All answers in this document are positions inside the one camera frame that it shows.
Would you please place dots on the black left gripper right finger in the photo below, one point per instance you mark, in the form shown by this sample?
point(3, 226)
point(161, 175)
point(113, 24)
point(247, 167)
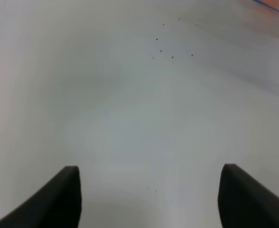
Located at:
point(243, 202)

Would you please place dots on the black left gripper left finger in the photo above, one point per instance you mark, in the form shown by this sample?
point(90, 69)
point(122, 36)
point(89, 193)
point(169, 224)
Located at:
point(58, 204)

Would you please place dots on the clear zip file bag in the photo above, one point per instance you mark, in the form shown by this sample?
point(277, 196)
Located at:
point(272, 4)

